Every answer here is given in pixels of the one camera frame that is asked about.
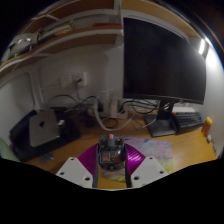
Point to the white power strip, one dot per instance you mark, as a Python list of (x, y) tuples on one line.
[(111, 106)]

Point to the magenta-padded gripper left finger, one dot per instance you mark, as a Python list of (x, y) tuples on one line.
[(75, 170)]

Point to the floral print mouse pad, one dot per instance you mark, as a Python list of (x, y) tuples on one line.
[(155, 150)]

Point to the black keyboard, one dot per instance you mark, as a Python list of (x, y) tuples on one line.
[(188, 120)]

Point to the bright lamp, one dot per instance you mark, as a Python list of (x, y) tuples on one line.
[(202, 46)]

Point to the black case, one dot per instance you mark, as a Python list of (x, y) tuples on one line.
[(20, 140)]

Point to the white wall socket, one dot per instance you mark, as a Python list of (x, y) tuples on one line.
[(73, 79)]

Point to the wooden wall shelf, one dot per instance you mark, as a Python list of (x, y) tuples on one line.
[(73, 36)]

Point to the small dark card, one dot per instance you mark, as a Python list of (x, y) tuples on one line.
[(46, 157)]

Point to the black computer monitor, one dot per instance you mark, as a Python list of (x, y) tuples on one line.
[(160, 60)]

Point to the orange bottle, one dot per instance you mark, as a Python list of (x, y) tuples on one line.
[(206, 126)]

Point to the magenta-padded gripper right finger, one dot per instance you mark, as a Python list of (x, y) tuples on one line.
[(148, 170)]

